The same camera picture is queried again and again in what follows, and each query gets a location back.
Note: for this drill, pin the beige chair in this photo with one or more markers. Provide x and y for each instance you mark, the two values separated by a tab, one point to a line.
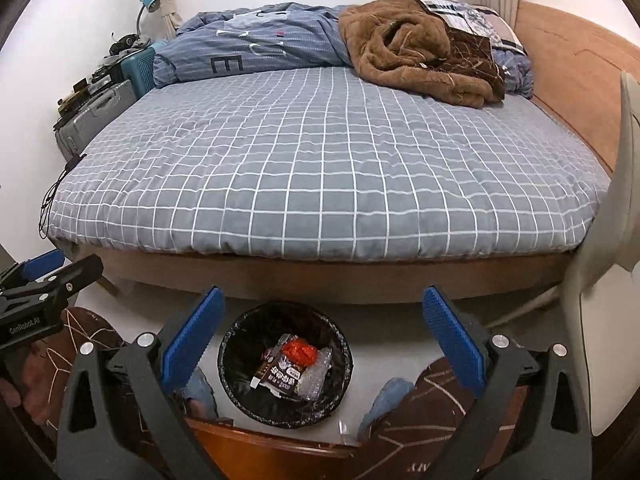
599	295

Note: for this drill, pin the wooden bed frame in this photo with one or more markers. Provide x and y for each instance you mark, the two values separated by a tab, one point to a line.
255	278

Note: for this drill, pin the grey checked bed sheet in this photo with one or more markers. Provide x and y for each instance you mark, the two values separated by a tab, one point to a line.
318	164

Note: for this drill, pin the grey suitcase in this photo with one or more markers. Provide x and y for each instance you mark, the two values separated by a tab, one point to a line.
74	134

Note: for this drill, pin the blue slipper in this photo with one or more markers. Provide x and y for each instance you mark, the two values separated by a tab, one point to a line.
198	397
389	398

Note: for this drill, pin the brown fleece blanket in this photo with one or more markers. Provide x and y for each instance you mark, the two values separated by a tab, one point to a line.
400	44

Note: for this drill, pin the brown patterned pyjama leg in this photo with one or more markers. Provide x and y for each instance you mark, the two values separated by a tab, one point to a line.
404	443

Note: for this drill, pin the bubble wrap roll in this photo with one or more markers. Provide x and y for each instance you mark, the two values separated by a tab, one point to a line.
311	382

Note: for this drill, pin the black trash bin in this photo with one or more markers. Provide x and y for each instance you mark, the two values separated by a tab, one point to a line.
240	355

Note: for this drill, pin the wooden headboard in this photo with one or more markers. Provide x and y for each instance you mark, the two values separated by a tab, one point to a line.
577	66

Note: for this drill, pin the person's left hand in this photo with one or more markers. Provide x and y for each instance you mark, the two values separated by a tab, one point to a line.
34	391

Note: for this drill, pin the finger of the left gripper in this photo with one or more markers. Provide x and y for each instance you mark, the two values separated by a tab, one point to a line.
22	273

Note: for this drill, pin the red plastic bag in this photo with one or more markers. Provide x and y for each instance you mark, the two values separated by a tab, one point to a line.
299	352

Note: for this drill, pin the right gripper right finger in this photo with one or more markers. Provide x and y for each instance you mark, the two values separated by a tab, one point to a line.
551	438

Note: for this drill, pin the brown cookie box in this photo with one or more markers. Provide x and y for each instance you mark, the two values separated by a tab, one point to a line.
277	373

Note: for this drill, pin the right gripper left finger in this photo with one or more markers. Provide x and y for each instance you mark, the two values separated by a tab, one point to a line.
154	367

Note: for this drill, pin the teal suitcase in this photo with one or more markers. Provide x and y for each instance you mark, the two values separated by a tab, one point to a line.
138	68

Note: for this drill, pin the blue desk lamp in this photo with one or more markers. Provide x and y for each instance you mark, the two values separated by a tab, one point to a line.
149	7

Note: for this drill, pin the blue striped duvet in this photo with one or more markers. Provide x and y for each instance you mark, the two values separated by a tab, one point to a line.
281	36

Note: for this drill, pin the patterned pillow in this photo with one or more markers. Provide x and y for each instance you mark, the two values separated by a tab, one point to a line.
506	49

